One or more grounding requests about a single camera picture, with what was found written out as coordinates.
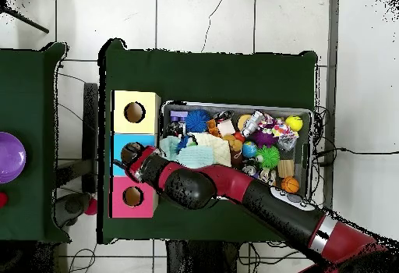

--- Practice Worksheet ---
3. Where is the purple toy brick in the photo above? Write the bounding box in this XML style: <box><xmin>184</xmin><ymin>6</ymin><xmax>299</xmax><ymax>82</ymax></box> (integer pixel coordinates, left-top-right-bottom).
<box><xmin>169</xmin><ymin>110</ymin><xmax>189</xmax><ymax>122</ymax></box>

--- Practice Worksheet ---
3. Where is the grey wire mesh bin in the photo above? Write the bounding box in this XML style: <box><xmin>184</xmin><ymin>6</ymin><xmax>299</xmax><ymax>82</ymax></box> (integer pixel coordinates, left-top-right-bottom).
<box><xmin>157</xmin><ymin>100</ymin><xmax>314</xmax><ymax>204</ymax></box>

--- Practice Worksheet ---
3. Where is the green googly-eyed spiky toy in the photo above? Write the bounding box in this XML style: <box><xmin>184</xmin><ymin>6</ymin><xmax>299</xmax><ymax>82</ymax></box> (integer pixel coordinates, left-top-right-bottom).
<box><xmin>256</xmin><ymin>145</ymin><xmax>281</xmax><ymax>169</ymax></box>

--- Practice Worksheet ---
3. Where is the blue globe ball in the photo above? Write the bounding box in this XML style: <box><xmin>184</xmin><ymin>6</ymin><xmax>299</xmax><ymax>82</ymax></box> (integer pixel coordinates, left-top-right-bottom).
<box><xmin>242</xmin><ymin>140</ymin><xmax>258</xmax><ymax>159</ymax></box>

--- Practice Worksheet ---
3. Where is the yellow smiley ball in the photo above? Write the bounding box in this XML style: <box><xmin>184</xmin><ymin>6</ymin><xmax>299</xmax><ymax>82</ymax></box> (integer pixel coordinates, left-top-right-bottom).
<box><xmin>285</xmin><ymin>115</ymin><xmax>304</xmax><ymax>132</ymax></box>

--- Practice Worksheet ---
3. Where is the dark green table cloth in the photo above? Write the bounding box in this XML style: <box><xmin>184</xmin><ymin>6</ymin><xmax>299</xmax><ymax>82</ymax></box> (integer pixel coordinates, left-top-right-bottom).
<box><xmin>97</xmin><ymin>37</ymin><xmax>319</xmax><ymax>245</ymax></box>
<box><xmin>0</xmin><ymin>42</ymin><xmax>71</xmax><ymax>244</ymax></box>

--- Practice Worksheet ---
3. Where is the wooden box with three holes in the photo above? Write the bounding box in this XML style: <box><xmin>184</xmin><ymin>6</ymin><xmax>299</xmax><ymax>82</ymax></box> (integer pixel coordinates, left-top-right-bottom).
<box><xmin>110</xmin><ymin>90</ymin><xmax>163</xmax><ymax>218</ymax></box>

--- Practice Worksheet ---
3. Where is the blue spiky rubber ball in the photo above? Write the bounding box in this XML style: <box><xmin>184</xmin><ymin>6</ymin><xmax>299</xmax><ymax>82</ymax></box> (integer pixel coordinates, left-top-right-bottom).
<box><xmin>185</xmin><ymin>109</ymin><xmax>212</xmax><ymax>133</ymax></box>

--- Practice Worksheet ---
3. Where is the purple ball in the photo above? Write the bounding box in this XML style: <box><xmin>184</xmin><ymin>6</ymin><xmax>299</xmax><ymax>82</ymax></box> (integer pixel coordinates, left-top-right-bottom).
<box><xmin>0</xmin><ymin>131</ymin><xmax>26</xmax><ymax>184</ymax></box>

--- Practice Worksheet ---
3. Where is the cream waffle cloth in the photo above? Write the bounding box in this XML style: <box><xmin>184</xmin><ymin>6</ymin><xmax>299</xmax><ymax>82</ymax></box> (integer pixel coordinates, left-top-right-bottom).
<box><xmin>189</xmin><ymin>133</ymin><xmax>232</xmax><ymax>168</ymax></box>

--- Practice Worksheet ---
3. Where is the light blue waffle cloth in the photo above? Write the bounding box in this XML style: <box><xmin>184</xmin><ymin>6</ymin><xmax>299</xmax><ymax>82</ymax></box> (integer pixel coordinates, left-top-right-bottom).
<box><xmin>160</xmin><ymin>135</ymin><xmax>216</xmax><ymax>169</ymax></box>

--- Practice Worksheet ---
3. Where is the brown plush teddy bear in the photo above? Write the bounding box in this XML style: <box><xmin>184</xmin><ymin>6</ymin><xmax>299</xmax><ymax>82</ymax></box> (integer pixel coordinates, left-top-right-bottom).
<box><xmin>222</xmin><ymin>133</ymin><xmax>244</xmax><ymax>155</ymax></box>

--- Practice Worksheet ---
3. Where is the black tripod leg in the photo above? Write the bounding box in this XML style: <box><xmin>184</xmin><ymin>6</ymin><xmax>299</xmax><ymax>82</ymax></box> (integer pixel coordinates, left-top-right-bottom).
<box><xmin>0</xmin><ymin>0</ymin><xmax>50</xmax><ymax>34</ymax></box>

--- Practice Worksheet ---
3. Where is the black upright panel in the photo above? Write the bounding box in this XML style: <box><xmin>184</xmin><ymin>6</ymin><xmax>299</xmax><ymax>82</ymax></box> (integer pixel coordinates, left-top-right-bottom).
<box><xmin>81</xmin><ymin>82</ymin><xmax>100</xmax><ymax>193</ymax></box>

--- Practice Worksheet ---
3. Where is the grey object with red knob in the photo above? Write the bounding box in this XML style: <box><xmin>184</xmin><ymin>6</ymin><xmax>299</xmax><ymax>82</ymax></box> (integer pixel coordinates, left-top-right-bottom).
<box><xmin>54</xmin><ymin>191</ymin><xmax>98</xmax><ymax>227</ymax></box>

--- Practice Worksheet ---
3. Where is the orange toy basketball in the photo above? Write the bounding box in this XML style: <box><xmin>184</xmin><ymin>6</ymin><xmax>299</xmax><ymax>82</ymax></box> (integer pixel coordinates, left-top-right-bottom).
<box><xmin>281</xmin><ymin>175</ymin><xmax>300</xmax><ymax>193</ymax></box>

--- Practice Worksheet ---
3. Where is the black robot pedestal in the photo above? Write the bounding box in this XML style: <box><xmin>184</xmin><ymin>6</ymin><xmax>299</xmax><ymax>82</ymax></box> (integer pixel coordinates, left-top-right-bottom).
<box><xmin>166</xmin><ymin>239</ymin><xmax>250</xmax><ymax>273</ymax></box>

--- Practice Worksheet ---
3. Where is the black power cable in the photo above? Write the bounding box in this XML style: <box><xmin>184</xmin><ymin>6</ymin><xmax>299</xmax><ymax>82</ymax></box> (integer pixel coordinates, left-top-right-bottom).
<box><xmin>314</xmin><ymin>146</ymin><xmax>399</xmax><ymax>168</ymax></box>

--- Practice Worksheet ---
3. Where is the silver toy robot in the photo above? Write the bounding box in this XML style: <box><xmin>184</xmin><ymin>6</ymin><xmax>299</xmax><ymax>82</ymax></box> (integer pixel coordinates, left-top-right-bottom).
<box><xmin>241</xmin><ymin>110</ymin><xmax>264</xmax><ymax>138</ymax></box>

